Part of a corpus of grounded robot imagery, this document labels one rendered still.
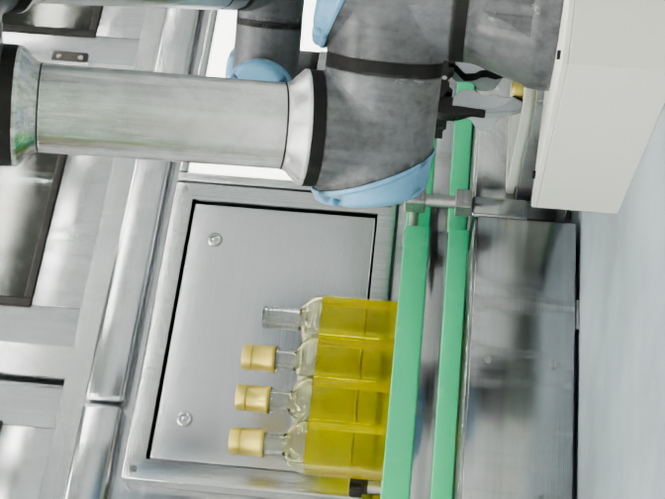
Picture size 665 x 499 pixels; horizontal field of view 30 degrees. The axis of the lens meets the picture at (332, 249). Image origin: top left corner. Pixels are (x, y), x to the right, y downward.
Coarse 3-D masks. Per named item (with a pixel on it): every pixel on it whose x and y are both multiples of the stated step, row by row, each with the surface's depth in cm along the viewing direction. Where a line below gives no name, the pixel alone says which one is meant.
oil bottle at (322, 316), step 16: (304, 304) 163; (320, 304) 162; (336, 304) 162; (352, 304) 161; (368, 304) 161; (384, 304) 161; (304, 320) 161; (320, 320) 160; (336, 320) 160; (352, 320) 160; (368, 320) 160; (384, 320) 160; (304, 336) 162; (320, 336) 161; (336, 336) 160; (352, 336) 160; (368, 336) 160; (384, 336) 159
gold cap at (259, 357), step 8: (248, 344) 162; (248, 352) 160; (256, 352) 160; (264, 352) 160; (272, 352) 160; (248, 360) 160; (256, 360) 160; (264, 360) 160; (272, 360) 160; (248, 368) 161; (256, 368) 161; (264, 368) 160; (272, 368) 160
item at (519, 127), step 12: (528, 96) 140; (528, 108) 140; (516, 120) 163; (528, 120) 144; (516, 132) 162; (528, 132) 146; (516, 144) 147; (516, 156) 149; (516, 168) 151; (516, 180) 154
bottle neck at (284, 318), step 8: (264, 312) 163; (272, 312) 163; (280, 312) 163; (288, 312) 163; (296, 312) 163; (264, 320) 163; (272, 320) 162; (280, 320) 162; (288, 320) 162; (296, 320) 162; (272, 328) 163; (280, 328) 163; (288, 328) 163; (296, 328) 163
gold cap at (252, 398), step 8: (240, 384) 159; (240, 392) 157; (248, 392) 157; (256, 392) 157; (264, 392) 157; (240, 400) 157; (248, 400) 157; (256, 400) 157; (264, 400) 157; (240, 408) 158; (248, 408) 158; (256, 408) 157; (264, 408) 157
